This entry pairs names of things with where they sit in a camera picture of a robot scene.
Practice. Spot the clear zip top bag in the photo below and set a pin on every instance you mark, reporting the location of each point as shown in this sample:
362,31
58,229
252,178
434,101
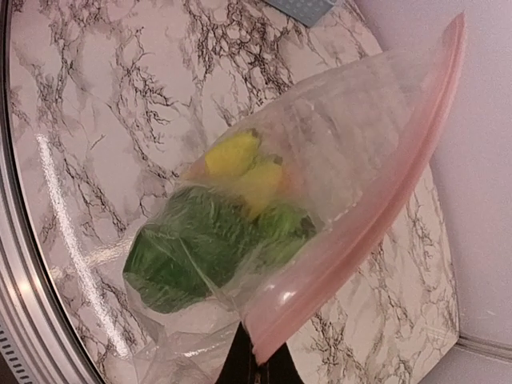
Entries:
354,143

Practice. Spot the fake green lettuce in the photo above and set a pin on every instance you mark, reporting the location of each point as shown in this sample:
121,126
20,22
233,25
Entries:
200,238

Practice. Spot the fake yellow banana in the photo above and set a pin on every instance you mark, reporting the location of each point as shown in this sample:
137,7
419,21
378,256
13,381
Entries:
238,163

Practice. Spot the blue plastic basket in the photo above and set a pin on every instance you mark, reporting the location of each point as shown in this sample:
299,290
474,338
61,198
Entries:
310,13

